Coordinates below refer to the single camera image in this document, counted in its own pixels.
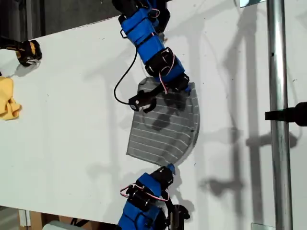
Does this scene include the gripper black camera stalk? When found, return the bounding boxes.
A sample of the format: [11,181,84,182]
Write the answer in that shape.
[151,83,166,97]

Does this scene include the yellow cloth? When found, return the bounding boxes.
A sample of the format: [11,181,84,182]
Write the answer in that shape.
[0,76,23,121]

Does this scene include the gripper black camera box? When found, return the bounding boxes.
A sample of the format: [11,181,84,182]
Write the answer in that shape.
[129,90,158,114]
[167,203,191,230]

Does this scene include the steel post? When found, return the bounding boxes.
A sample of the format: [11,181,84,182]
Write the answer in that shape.
[266,0,294,230]

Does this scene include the black camera cable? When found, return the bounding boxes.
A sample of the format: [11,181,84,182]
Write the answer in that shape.
[113,45,140,106]

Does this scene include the grey striped towel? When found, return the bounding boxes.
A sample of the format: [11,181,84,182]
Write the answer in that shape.
[126,76,201,167]

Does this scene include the white plastic container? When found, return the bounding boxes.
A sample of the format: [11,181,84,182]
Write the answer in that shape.
[42,219,80,230]

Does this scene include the black clamp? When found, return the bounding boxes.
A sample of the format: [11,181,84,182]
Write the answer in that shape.
[264,102,307,127]

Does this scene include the brown cardboard box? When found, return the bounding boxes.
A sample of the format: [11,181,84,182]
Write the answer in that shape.
[28,210,96,230]

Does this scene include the white table leg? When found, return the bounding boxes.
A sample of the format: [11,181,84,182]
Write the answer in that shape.
[18,209,31,227]

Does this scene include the black yellow power drill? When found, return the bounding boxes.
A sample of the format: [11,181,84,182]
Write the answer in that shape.
[0,35,43,68]

